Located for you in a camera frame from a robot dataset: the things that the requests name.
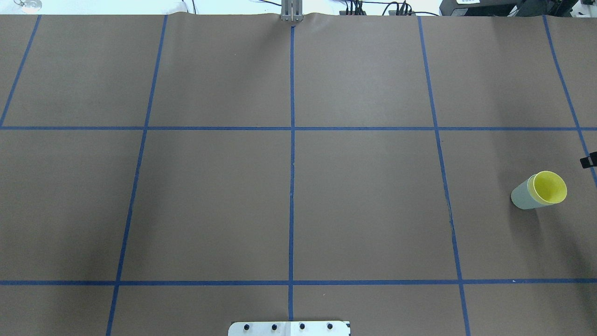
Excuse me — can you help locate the white pedestal column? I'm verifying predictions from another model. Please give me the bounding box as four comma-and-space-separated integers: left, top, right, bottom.
228, 321, 351, 336

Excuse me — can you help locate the black box with label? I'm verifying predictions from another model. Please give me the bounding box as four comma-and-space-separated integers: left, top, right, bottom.
439, 0, 518, 17

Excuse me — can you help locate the aluminium frame post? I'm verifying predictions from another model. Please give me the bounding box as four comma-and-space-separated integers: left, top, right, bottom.
281, 0, 304, 22

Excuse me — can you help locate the yellow plastic cup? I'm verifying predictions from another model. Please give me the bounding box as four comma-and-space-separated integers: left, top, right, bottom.
528, 171, 568, 206

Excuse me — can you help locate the green plastic cup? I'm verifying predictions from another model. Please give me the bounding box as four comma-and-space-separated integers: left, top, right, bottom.
510, 174, 544, 210

